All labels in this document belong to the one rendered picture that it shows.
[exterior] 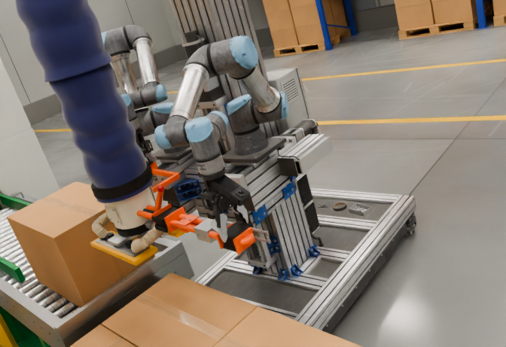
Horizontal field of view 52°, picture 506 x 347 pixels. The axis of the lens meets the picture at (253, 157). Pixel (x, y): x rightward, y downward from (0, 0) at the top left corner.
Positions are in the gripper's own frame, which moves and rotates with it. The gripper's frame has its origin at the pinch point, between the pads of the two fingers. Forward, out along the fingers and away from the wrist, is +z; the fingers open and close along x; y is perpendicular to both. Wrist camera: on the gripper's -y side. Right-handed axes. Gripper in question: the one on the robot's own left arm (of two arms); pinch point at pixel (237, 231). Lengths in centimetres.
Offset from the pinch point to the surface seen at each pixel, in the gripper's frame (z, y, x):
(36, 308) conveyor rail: 47, 126, 34
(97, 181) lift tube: -16, 57, 11
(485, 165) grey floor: 107, 43, -256
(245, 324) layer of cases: 52, 27, -9
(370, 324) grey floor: 107, 27, -78
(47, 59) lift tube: -60, 55, 11
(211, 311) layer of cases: 52, 46, -8
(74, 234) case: 15, 102, 11
